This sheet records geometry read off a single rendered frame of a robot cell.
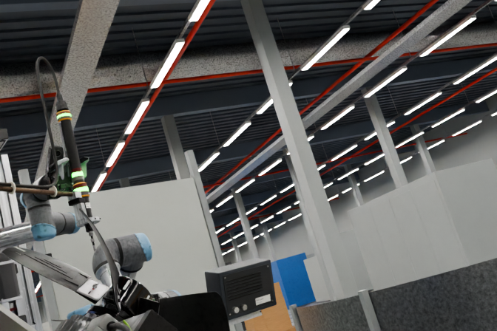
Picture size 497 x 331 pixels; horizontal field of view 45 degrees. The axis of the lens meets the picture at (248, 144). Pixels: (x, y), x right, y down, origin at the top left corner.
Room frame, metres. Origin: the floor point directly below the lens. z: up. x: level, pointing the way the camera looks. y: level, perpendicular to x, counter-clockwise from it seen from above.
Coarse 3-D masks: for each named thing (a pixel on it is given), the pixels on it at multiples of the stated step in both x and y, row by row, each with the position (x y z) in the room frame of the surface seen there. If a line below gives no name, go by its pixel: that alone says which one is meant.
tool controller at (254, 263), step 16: (208, 272) 2.41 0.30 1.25; (224, 272) 2.36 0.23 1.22; (240, 272) 2.41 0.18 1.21; (256, 272) 2.46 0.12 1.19; (208, 288) 2.43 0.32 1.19; (224, 288) 2.36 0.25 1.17; (240, 288) 2.41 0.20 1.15; (256, 288) 2.46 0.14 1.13; (272, 288) 2.52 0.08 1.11; (224, 304) 2.37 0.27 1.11; (240, 304) 2.42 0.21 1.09; (256, 304) 2.47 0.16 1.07; (272, 304) 2.53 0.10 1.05
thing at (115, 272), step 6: (84, 216) 1.47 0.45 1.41; (90, 222) 1.42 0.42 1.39; (96, 228) 1.40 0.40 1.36; (96, 234) 1.45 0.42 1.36; (102, 240) 1.39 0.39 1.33; (102, 246) 1.44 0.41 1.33; (108, 252) 1.38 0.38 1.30; (108, 258) 1.41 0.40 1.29; (114, 264) 1.37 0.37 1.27; (114, 270) 1.39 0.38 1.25; (114, 276) 1.42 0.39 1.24; (114, 282) 1.45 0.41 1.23; (114, 288) 1.50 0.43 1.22
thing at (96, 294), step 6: (90, 282) 1.70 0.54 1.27; (96, 282) 1.71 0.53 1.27; (84, 288) 1.66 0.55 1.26; (90, 288) 1.67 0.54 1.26; (96, 288) 1.69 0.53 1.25; (102, 288) 1.70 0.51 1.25; (108, 288) 1.71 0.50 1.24; (84, 294) 1.64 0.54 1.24; (90, 294) 1.65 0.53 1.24; (96, 294) 1.66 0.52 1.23; (102, 294) 1.67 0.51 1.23; (96, 300) 1.64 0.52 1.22
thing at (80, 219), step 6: (72, 192) 1.71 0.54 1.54; (78, 192) 1.73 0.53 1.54; (72, 198) 1.71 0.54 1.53; (78, 198) 1.72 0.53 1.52; (72, 204) 1.72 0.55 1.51; (78, 204) 1.73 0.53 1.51; (78, 210) 1.73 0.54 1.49; (84, 210) 1.74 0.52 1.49; (78, 216) 1.73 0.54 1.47; (96, 216) 1.76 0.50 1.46; (78, 222) 1.74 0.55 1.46; (84, 222) 1.73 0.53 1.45; (96, 222) 1.79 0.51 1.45
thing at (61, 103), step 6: (60, 96) 1.76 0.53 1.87; (60, 102) 1.75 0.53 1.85; (66, 102) 1.77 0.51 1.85; (60, 108) 1.75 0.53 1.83; (66, 108) 1.78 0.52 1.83; (84, 198) 1.75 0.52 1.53; (84, 204) 1.75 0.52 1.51; (90, 210) 1.76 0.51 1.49; (90, 216) 1.76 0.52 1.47; (90, 228) 1.76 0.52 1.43
